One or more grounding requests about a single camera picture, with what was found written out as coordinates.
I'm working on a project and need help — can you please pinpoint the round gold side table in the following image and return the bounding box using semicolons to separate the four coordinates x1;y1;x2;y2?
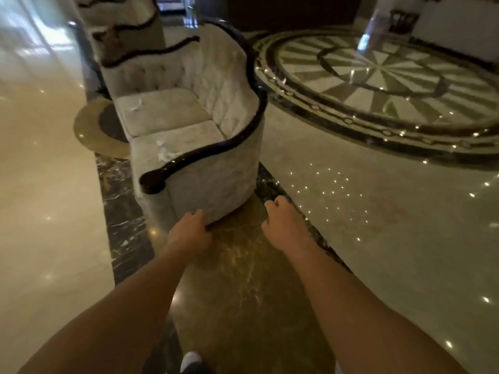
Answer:
74;98;132;160

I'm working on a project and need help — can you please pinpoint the white reception counter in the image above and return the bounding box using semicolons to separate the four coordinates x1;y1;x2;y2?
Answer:
411;0;499;63

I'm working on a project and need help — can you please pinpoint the person's left forearm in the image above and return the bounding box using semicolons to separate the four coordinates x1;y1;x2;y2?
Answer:
17;244;200;374

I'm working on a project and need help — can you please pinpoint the cream tufted armchair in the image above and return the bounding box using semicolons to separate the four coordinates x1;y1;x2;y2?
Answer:
74;0;166;68

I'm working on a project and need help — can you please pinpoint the person's right forearm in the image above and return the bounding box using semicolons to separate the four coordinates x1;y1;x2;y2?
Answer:
280;239;468;374

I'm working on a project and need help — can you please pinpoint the person's white shoe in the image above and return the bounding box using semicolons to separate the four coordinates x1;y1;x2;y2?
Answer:
180;351;204;374

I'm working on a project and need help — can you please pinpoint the dark wooden cabinet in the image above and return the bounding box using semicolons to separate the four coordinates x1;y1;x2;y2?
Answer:
228;0;363;32

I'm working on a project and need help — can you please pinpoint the person's right hand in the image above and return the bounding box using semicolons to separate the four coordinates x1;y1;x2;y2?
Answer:
261;196;316;252

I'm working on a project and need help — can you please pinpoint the cream tufted two-seat sofa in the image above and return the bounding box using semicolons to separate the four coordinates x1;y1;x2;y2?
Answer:
101;20;269;226

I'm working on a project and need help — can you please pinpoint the person's left hand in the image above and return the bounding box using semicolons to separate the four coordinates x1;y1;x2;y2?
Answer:
167;209;213;258

